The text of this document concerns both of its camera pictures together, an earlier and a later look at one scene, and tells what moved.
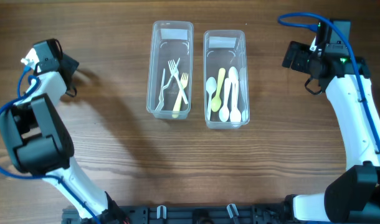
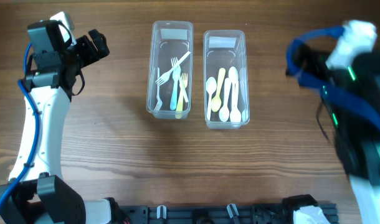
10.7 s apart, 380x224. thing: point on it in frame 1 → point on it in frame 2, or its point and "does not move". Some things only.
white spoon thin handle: (242, 76) does not move
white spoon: (210, 86) does not move
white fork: (163, 87) → (166, 76)
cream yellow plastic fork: (184, 79) does not move
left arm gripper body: (70, 62) → (83, 54)
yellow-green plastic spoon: (216, 102) does not move
